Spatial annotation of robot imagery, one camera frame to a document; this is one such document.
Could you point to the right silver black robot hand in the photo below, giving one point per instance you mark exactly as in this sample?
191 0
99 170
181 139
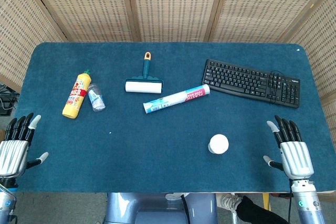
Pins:
296 155

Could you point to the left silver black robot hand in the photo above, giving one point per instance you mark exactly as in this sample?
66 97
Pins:
12 153

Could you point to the white paper cup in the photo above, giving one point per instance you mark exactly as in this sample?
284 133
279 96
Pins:
218 144

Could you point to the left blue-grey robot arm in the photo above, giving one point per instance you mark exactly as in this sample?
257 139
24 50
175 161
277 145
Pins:
5 201

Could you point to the black trouser leg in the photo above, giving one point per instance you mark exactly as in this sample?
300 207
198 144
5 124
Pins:
258 212

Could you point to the beige sneaker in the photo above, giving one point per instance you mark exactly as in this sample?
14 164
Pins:
228 201

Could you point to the yellow squeeze bottle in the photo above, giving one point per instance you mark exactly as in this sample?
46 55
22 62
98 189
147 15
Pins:
76 95

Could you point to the black computer keyboard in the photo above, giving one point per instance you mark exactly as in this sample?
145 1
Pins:
250 82

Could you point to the clear plastic water bottle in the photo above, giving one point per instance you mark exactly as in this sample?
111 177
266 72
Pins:
95 97

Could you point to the plastic food wrap roll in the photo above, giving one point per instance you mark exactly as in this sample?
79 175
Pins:
176 98

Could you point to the blue felt table mat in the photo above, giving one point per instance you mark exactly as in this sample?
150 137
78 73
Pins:
162 134

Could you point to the blue-grey robot torso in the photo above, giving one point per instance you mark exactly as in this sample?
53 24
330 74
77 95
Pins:
160 208

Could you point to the teal lint roller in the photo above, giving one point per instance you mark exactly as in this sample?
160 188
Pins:
144 82

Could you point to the woven bamboo folding screen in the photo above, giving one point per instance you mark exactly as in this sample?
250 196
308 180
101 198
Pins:
168 6

